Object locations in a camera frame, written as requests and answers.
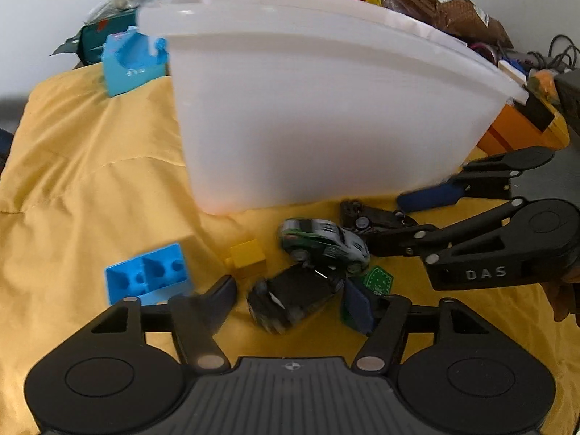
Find silver toy car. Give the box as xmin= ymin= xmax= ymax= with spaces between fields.
xmin=277 ymin=217 xmax=371 ymax=275

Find person's right hand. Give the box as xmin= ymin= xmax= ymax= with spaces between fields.
xmin=549 ymin=276 xmax=580 ymax=322

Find white plastic bin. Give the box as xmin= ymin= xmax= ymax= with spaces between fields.
xmin=136 ymin=0 xmax=530 ymax=216

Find torn blue carton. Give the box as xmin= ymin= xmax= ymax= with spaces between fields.
xmin=102 ymin=26 xmax=169 ymax=98

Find blue toy block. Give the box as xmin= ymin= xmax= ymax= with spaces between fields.
xmin=105 ymin=244 xmax=193 ymax=306

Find yellow object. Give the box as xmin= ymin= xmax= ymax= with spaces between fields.
xmin=529 ymin=70 xmax=558 ymax=100

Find yellow blanket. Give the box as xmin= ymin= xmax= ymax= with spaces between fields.
xmin=0 ymin=61 xmax=580 ymax=435

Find small yellow toy block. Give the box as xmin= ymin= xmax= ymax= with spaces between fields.
xmin=225 ymin=239 xmax=267 ymax=279

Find orange box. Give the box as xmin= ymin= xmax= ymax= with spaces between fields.
xmin=476 ymin=104 xmax=569 ymax=157

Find teal box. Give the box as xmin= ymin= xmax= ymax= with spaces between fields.
xmin=50 ymin=9 xmax=139 ymax=66

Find black toy car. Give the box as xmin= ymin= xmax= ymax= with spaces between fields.
xmin=247 ymin=263 xmax=345 ymax=335
xmin=340 ymin=199 xmax=420 ymax=236

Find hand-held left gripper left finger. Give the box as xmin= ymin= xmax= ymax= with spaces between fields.
xmin=88 ymin=275 xmax=237 ymax=371

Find black cables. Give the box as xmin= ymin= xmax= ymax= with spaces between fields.
xmin=548 ymin=34 xmax=580 ymax=71

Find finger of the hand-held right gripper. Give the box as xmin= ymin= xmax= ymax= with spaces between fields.
xmin=365 ymin=198 xmax=526 ymax=264
xmin=398 ymin=147 xmax=556 ymax=213

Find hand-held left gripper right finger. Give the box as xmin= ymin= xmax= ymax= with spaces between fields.
xmin=342 ymin=278 xmax=496 ymax=373

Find brown woven packet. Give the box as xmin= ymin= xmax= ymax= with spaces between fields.
xmin=385 ymin=0 xmax=515 ymax=48

